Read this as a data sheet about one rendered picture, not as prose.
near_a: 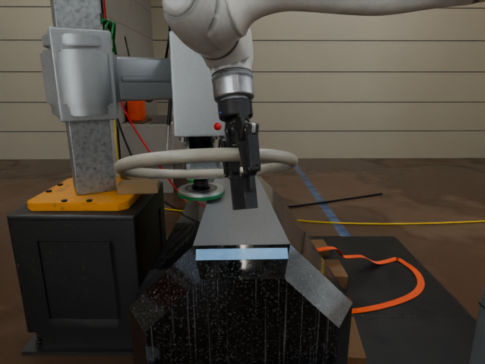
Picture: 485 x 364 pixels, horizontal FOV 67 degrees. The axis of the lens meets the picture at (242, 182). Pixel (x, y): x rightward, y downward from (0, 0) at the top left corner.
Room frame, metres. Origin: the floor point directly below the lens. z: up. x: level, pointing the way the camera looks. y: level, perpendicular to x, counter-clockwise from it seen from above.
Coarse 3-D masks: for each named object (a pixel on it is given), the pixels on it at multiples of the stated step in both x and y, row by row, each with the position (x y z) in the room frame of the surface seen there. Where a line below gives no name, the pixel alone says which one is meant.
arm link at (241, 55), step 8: (248, 32) 0.82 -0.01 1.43; (240, 40) 0.77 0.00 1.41; (248, 40) 0.81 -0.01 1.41; (232, 48) 0.76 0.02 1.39; (240, 48) 0.78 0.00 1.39; (248, 48) 0.81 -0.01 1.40; (224, 56) 0.76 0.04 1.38; (232, 56) 0.78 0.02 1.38; (240, 56) 0.79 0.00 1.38; (248, 56) 0.81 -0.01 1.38; (208, 64) 0.81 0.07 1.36; (216, 64) 0.79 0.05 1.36; (224, 64) 0.79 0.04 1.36; (232, 64) 0.79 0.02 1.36; (240, 64) 0.80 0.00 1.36; (248, 64) 0.81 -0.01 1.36
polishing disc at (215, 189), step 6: (180, 186) 1.65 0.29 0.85; (186, 186) 1.65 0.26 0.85; (210, 186) 1.65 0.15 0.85; (216, 186) 1.65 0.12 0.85; (222, 186) 1.65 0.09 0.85; (180, 192) 1.56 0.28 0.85; (186, 192) 1.56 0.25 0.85; (192, 192) 1.56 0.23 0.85; (198, 192) 1.56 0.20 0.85; (204, 192) 1.56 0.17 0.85; (210, 192) 1.56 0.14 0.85; (216, 192) 1.56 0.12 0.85
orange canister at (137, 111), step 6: (132, 102) 4.50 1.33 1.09; (138, 102) 4.51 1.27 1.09; (144, 102) 4.77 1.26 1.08; (132, 108) 4.50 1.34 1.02; (138, 108) 4.50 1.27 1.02; (144, 108) 4.74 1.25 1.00; (132, 114) 4.50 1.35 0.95; (138, 114) 4.50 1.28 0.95; (144, 114) 4.72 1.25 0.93; (132, 120) 4.50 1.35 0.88; (138, 120) 4.50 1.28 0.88; (144, 120) 4.67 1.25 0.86; (150, 120) 4.89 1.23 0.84
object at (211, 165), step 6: (180, 138) 1.80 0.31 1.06; (186, 138) 1.65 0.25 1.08; (216, 138) 1.83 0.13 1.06; (186, 144) 1.50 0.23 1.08; (210, 144) 1.65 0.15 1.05; (198, 162) 1.37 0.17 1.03; (204, 162) 1.37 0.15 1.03; (210, 162) 1.38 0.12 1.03; (216, 162) 1.33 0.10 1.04; (186, 168) 1.17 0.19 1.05; (192, 168) 1.29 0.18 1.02; (198, 168) 1.29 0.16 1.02; (204, 168) 1.29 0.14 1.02; (210, 168) 1.29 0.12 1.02
